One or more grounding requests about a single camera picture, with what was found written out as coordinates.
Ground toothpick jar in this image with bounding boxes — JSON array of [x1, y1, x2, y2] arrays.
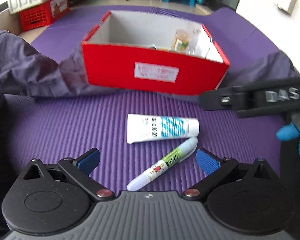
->
[[171, 29, 191, 51]]

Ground red cardboard shoe box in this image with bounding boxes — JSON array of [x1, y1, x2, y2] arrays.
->
[[82, 10, 230, 96]]

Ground white blue cream tube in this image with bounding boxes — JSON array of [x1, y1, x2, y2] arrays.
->
[[127, 114, 199, 144]]

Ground purple yoga mat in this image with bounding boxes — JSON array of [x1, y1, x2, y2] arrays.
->
[[6, 5, 285, 193]]

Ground white correction pen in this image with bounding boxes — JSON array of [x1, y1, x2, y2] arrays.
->
[[127, 137, 198, 191]]

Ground blue gloved right hand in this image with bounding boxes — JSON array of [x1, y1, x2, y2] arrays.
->
[[276, 122, 300, 155]]

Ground red plastic crate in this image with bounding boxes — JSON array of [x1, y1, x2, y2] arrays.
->
[[19, 0, 70, 32]]

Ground beige wall socket cover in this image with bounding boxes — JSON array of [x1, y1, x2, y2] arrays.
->
[[276, 0, 297, 15]]

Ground purple trousers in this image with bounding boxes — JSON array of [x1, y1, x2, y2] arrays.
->
[[0, 30, 300, 98]]

